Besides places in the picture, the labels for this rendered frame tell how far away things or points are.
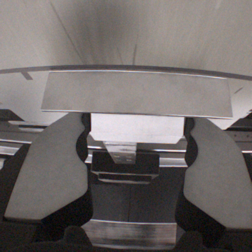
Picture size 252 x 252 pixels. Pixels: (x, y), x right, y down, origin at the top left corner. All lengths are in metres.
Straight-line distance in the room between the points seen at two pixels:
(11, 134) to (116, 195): 0.38
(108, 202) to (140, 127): 0.54
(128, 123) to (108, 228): 0.09
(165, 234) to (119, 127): 0.10
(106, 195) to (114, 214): 0.07
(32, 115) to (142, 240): 0.14
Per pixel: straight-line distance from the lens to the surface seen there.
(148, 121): 0.15
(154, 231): 0.18
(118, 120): 0.15
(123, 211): 0.69
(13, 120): 0.21
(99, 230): 0.18
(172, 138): 0.20
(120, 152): 0.26
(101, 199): 0.69
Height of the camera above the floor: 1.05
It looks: 18 degrees down
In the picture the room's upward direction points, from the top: 177 degrees counter-clockwise
